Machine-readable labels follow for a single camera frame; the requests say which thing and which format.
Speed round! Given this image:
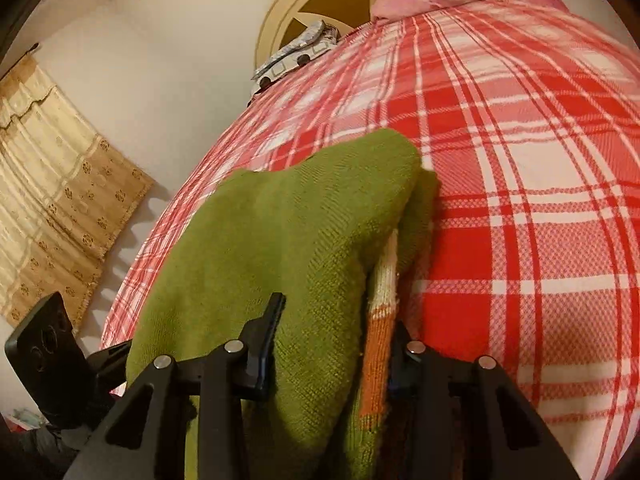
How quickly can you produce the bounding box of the cream wooden headboard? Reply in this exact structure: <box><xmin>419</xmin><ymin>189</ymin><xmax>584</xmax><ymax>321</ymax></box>
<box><xmin>255</xmin><ymin>0</ymin><xmax>521</xmax><ymax>96</ymax></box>

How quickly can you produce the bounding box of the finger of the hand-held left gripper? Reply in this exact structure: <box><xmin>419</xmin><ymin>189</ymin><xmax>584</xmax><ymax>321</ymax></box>
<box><xmin>86</xmin><ymin>339</ymin><xmax>133</xmax><ymax>395</ymax></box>

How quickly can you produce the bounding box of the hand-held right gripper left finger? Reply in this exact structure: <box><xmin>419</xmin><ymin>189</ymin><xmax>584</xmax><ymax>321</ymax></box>
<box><xmin>62</xmin><ymin>292</ymin><xmax>287</xmax><ymax>480</ymax></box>

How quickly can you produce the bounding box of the beige patterned curtain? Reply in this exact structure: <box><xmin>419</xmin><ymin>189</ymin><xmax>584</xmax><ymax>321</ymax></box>
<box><xmin>0</xmin><ymin>55</ymin><xmax>154</xmax><ymax>333</ymax></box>

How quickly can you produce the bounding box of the grey printed cloth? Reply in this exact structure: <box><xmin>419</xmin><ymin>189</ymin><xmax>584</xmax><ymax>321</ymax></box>
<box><xmin>251</xmin><ymin>20</ymin><xmax>341</xmax><ymax>93</ymax></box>

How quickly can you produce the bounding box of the green orange cream striped sweater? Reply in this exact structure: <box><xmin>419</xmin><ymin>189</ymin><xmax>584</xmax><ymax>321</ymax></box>
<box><xmin>125</xmin><ymin>127</ymin><xmax>441</xmax><ymax>480</ymax></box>

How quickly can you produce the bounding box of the red white plaid blanket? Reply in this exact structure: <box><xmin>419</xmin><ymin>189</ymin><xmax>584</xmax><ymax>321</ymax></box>
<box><xmin>97</xmin><ymin>0</ymin><xmax>640</xmax><ymax>480</ymax></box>

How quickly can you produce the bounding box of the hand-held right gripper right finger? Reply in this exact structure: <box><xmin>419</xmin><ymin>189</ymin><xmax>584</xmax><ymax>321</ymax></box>
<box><xmin>387</xmin><ymin>322</ymin><xmax>581</xmax><ymax>480</ymax></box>

